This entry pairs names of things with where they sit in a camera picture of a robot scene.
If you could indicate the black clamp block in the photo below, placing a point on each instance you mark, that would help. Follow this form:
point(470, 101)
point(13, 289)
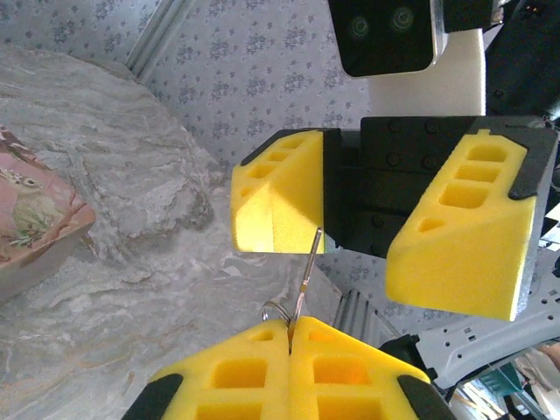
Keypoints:
point(407, 356)

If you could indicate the aluminium frame post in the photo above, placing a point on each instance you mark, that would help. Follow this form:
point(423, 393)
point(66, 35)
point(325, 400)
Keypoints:
point(151, 39)

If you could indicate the silver metal key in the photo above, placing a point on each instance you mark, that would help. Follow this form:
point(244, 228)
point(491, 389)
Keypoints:
point(308, 271)

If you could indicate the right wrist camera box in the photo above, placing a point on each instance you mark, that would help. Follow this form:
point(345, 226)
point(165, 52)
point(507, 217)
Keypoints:
point(385, 39)

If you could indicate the aluminium table edge rail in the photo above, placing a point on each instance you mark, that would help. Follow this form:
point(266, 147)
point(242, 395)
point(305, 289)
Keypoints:
point(363, 315)

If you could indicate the grey perforated metal bracket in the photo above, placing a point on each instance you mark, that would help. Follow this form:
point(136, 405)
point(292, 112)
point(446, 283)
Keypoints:
point(490, 337)

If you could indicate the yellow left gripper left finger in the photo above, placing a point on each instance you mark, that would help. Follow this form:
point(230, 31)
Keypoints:
point(236, 385)

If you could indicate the pink illustrated storybook box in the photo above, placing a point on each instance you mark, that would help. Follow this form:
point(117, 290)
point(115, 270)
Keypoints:
point(30, 210)

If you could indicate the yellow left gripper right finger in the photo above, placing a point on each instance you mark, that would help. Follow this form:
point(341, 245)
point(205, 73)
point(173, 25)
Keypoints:
point(350, 385)

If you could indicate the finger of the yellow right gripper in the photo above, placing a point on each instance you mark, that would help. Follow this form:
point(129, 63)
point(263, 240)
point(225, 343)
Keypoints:
point(289, 205)
point(464, 262)

